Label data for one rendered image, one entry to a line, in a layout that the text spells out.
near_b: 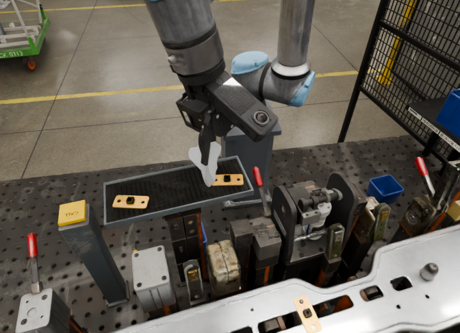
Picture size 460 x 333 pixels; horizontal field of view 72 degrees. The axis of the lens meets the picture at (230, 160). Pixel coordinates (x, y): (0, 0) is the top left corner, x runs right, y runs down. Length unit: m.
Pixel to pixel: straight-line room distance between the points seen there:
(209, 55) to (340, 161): 1.30
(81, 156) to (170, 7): 2.55
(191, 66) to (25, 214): 1.27
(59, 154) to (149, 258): 2.29
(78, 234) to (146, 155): 1.89
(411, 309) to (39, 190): 1.49
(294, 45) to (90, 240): 0.74
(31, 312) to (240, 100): 0.66
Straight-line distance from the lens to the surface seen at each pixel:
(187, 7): 0.40
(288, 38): 0.91
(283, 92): 0.99
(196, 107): 0.50
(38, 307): 0.88
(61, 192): 1.61
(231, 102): 0.45
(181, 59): 0.43
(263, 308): 0.84
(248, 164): 1.20
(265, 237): 0.84
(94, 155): 2.86
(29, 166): 3.00
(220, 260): 0.80
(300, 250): 0.97
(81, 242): 0.91
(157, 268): 0.77
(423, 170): 1.07
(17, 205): 1.65
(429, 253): 1.05
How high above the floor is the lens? 1.78
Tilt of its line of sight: 43 degrees down
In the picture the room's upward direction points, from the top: straight up
